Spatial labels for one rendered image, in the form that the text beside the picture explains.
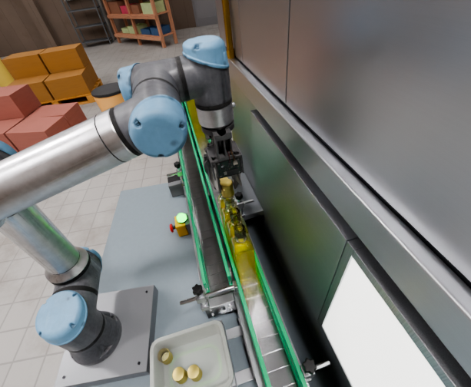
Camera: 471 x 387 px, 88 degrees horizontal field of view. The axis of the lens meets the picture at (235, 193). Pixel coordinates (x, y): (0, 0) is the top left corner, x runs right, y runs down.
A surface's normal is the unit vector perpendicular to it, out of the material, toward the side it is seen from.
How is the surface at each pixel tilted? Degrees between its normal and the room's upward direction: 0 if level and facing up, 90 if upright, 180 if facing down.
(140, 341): 3
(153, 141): 92
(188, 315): 0
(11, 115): 90
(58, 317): 10
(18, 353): 0
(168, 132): 92
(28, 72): 90
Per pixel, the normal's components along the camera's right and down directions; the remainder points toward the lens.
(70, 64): 0.18, 0.67
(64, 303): -0.02, -0.61
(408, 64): -0.96, 0.25
